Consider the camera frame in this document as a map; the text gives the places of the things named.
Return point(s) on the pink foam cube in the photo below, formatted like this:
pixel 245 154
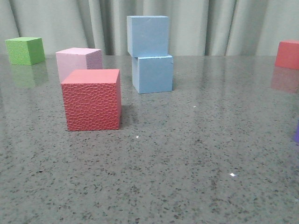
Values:
pixel 72 59

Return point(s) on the purple cube at right edge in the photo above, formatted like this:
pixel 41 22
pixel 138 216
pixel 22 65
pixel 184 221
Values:
pixel 296 135

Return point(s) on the red textured foam cube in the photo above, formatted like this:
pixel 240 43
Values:
pixel 92 100

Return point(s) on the light blue foam cube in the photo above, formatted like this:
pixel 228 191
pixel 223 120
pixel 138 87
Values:
pixel 152 74

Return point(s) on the green foam cube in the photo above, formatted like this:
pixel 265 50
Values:
pixel 25 50

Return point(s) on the grey curtain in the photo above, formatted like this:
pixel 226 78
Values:
pixel 197 27

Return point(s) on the red foam cube at right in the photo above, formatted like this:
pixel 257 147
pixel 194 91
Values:
pixel 288 54

